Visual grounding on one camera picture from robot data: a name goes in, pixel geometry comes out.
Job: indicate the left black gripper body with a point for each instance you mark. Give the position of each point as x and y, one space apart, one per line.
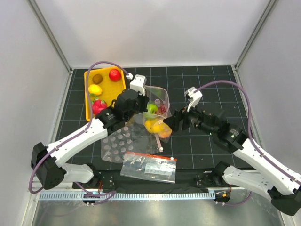
140 106

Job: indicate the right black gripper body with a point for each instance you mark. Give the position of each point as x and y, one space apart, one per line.
192 118

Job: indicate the orange peach toy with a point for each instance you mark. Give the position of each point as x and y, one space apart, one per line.
165 133

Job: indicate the green lime toy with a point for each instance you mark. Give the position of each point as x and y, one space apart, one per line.
151 110

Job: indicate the dark red grapes toy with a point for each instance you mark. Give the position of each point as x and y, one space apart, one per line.
161 110

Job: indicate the pink polka dot zip bag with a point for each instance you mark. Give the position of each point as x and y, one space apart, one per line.
158 96

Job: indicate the yellow mango toy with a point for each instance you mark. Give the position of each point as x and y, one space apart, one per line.
154 126

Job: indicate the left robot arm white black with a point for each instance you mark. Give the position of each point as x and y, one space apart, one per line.
49 162

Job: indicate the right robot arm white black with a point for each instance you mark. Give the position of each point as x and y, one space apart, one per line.
274 181

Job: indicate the clear bag pink zipper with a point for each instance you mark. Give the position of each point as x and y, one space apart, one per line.
133 137

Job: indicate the clear bag orange zipper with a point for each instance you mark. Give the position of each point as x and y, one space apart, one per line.
149 167

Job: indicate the red apple toy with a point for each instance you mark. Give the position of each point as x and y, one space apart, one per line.
114 75

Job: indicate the red dragon fruit toy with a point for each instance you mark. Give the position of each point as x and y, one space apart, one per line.
98 105

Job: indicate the yellow plastic tray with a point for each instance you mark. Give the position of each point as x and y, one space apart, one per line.
110 89

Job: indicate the yellow lemon toy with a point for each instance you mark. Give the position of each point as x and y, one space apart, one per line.
95 90

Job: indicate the brown kiwi toy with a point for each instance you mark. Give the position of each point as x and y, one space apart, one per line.
97 79

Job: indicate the black grid cutting mat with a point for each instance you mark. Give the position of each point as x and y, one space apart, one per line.
192 148

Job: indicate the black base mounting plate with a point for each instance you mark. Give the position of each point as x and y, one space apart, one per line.
152 181

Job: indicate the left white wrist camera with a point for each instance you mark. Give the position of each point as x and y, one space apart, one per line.
137 84

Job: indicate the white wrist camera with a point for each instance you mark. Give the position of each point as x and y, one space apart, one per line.
137 84
194 96

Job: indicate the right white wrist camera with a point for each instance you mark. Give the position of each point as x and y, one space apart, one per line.
194 96

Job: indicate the slotted white cable duct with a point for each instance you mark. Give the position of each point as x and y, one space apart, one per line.
81 195

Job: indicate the left aluminium frame post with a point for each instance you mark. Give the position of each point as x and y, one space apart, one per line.
47 30

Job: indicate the aluminium frame post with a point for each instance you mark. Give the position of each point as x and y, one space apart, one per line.
47 30
256 31

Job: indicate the right aluminium frame post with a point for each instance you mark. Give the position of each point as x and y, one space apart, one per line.
256 31

